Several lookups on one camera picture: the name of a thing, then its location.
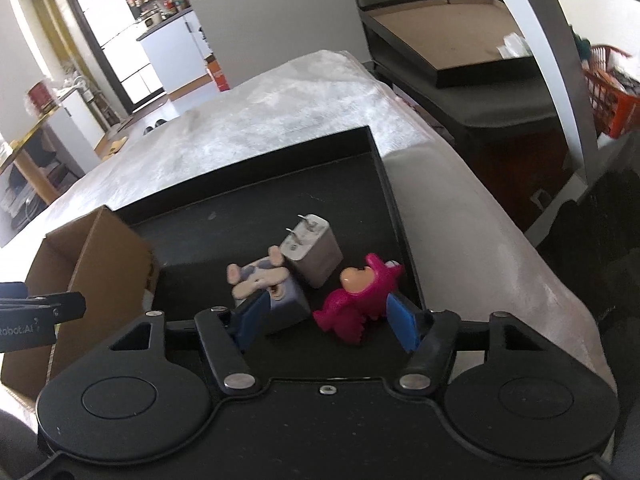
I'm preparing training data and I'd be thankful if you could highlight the pink toy figure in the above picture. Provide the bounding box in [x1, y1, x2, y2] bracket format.
[312, 253, 405, 346]

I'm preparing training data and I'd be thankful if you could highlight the red carton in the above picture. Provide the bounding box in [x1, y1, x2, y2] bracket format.
[205, 57, 232, 92]

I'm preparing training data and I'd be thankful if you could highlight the round gold-edged table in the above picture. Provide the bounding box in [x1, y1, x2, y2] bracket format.
[0, 105, 68, 211]

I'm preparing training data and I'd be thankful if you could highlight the black framed brown board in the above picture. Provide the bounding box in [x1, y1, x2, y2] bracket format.
[359, 0, 540, 89]

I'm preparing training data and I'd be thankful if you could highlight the black tray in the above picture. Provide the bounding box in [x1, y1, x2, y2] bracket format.
[112, 125, 428, 366]

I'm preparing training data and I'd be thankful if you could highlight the white charger plug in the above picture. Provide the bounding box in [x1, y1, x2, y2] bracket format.
[279, 213, 344, 289]

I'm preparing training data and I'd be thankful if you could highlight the white tissue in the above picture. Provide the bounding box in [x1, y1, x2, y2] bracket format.
[496, 33, 532, 59]

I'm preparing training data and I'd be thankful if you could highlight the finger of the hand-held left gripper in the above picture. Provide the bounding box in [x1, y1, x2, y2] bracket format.
[0, 282, 87, 322]

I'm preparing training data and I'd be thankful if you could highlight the red canister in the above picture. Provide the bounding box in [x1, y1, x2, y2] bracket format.
[27, 80, 52, 111]

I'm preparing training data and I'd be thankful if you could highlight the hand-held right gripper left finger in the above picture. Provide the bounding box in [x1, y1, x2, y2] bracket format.
[107, 292, 273, 398]

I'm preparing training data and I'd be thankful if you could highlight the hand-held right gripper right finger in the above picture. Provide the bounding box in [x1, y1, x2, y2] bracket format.
[385, 292, 543, 396]

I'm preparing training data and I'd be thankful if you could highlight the brown cardboard box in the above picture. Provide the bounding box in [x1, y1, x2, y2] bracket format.
[0, 205, 161, 403]

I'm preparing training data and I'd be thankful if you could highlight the purple cube with mouse figure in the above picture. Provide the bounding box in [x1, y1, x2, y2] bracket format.
[226, 247, 312, 338]

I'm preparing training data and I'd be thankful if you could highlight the white kitchen cabinet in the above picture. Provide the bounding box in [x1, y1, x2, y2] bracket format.
[137, 10, 215, 97]

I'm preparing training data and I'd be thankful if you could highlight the orange basket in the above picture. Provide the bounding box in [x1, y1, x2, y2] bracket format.
[581, 44, 640, 139]

